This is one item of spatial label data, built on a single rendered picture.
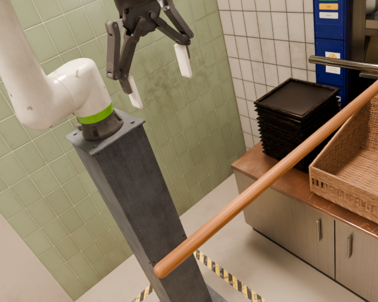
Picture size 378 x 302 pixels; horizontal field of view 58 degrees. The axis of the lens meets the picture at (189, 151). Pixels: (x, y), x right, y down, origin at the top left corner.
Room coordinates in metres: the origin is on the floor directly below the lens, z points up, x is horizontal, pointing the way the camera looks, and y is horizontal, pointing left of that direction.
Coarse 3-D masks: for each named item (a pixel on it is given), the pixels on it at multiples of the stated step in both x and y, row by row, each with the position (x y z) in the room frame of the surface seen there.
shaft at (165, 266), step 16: (368, 96) 0.77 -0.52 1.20; (352, 112) 0.73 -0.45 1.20; (320, 128) 0.69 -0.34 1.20; (336, 128) 0.69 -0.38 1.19; (304, 144) 0.65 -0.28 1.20; (288, 160) 0.61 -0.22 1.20; (272, 176) 0.58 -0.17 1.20; (256, 192) 0.55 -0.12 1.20; (224, 208) 0.53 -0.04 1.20; (240, 208) 0.52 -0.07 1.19; (208, 224) 0.50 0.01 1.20; (224, 224) 0.50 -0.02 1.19; (192, 240) 0.47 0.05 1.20; (176, 256) 0.44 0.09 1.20; (160, 272) 0.42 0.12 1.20
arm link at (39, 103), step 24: (0, 0) 0.90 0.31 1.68; (0, 24) 0.89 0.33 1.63; (0, 48) 0.89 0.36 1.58; (24, 48) 0.91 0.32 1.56; (0, 72) 0.91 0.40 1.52; (24, 72) 0.90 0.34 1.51; (24, 96) 0.89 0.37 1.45; (48, 96) 0.92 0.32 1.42; (24, 120) 0.90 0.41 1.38; (48, 120) 0.90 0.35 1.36
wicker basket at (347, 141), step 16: (368, 112) 1.27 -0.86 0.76; (352, 128) 1.22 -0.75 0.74; (368, 128) 1.24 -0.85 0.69; (336, 144) 1.16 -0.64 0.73; (352, 144) 1.22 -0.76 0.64; (368, 144) 1.23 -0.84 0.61; (320, 160) 1.10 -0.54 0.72; (336, 160) 1.16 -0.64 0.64; (352, 160) 1.17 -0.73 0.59; (368, 160) 1.14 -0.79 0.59; (320, 176) 1.03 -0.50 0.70; (336, 176) 0.97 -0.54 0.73; (352, 176) 1.08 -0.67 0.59; (368, 176) 1.05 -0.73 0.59; (320, 192) 1.03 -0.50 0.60; (336, 192) 1.01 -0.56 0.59; (352, 192) 0.90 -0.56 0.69; (368, 192) 0.84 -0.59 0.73; (352, 208) 0.90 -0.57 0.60; (368, 208) 0.88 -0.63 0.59
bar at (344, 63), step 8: (312, 56) 1.17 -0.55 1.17; (320, 56) 1.15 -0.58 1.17; (320, 64) 1.14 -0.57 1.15; (328, 64) 1.10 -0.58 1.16; (336, 64) 1.08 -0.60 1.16; (344, 64) 1.05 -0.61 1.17; (352, 64) 1.03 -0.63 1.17; (360, 64) 1.01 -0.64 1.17; (368, 64) 0.98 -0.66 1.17; (376, 64) 0.97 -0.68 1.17; (376, 72) 0.95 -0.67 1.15
